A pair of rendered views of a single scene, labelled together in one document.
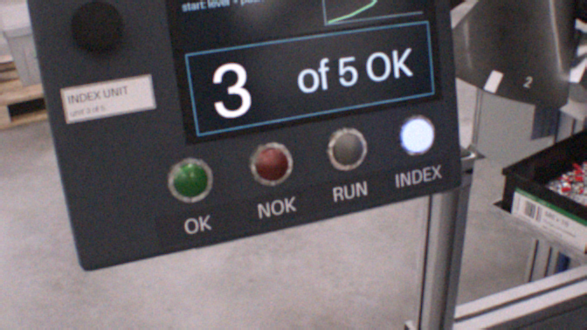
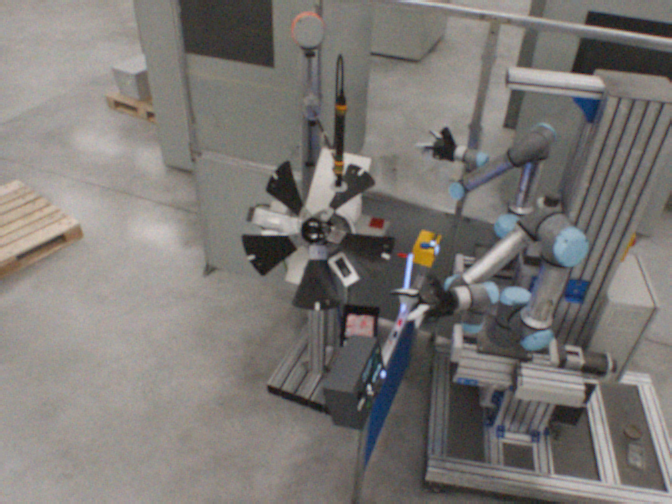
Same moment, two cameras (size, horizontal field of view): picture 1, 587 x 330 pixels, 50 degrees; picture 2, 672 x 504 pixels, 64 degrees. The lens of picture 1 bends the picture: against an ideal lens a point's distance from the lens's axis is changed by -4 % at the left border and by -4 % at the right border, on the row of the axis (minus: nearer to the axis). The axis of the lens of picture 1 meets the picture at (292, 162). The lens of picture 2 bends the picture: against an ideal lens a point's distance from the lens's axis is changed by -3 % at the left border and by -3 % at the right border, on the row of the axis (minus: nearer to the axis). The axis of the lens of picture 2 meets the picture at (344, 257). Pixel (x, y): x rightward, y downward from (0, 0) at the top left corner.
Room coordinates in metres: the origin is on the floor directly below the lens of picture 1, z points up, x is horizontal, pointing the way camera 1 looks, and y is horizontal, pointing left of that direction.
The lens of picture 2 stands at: (-0.30, 1.01, 2.66)
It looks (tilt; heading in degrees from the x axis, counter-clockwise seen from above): 39 degrees down; 309
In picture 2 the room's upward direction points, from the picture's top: 3 degrees clockwise
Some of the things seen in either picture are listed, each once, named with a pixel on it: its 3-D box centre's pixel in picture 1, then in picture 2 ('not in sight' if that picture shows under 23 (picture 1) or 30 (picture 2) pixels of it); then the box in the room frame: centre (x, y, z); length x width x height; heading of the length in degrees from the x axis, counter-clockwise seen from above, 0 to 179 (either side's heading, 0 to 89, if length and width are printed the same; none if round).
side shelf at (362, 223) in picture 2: not in sight; (353, 227); (1.28, -1.00, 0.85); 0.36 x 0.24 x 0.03; 19
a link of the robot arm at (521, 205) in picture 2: not in sight; (527, 181); (0.44, -1.20, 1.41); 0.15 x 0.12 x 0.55; 95
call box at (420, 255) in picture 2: not in sight; (426, 249); (0.75, -0.91, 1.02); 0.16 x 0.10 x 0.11; 109
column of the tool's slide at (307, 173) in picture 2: not in sight; (308, 203); (1.57, -0.94, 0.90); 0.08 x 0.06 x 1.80; 54
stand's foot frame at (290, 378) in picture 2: not in sight; (323, 363); (1.18, -0.66, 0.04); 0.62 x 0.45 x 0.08; 109
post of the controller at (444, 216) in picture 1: (440, 247); not in sight; (0.48, -0.13, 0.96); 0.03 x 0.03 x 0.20; 19
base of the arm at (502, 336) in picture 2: not in sight; (506, 326); (0.18, -0.64, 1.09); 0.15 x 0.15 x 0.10
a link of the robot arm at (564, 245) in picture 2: not in sight; (546, 287); (0.06, -0.56, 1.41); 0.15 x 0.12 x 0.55; 147
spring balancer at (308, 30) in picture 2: not in sight; (308, 30); (1.57, -0.94, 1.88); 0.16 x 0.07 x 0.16; 54
